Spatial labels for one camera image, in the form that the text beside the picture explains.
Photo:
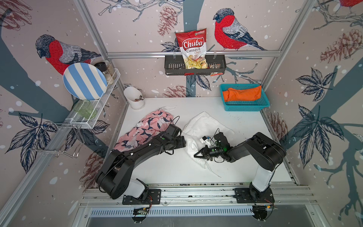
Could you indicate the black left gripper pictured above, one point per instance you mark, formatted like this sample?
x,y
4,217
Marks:
x,y
182,142

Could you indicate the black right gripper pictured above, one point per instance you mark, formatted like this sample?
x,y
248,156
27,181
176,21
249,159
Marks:
x,y
205,155

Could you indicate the pink patterned shorts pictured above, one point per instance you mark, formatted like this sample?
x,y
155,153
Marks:
x,y
148,127

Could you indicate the white shorts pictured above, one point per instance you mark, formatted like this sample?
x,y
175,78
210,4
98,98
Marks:
x,y
198,127

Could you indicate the orange shorts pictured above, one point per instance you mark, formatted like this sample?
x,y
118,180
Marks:
x,y
242,95

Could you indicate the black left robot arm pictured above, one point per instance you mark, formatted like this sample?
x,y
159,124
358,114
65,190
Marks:
x,y
114,176

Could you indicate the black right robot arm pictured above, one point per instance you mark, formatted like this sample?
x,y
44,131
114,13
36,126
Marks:
x,y
267,153

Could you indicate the white ceramic cup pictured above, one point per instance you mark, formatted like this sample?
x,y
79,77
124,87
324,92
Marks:
x,y
134,97

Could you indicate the teal plastic basket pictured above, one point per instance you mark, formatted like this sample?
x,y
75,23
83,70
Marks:
x,y
244,106

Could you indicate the small snack packet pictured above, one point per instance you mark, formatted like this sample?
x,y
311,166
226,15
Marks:
x,y
215,66

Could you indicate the green glass bowl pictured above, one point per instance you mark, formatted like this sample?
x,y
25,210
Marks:
x,y
85,109

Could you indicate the red Chuba chips bag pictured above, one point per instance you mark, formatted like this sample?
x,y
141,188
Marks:
x,y
193,48

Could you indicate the dark lid spice jar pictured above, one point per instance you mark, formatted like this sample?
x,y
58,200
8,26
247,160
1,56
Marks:
x,y
103,68

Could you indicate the blue white striped plate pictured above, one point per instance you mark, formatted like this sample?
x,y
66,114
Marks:
x,y
85,81

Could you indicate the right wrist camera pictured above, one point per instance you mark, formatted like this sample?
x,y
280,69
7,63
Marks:
x,y
206,140

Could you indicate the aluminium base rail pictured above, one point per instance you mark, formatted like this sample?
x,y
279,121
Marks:
x,y
196,200

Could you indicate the black wire wall basket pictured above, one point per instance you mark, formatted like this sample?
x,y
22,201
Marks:
x,y
174,65

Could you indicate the clear acrylic wall shelf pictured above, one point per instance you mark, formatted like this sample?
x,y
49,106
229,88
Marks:
x,y
99,104

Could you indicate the chrome wire wall rack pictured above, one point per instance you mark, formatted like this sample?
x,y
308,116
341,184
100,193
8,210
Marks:
x,y
67,140

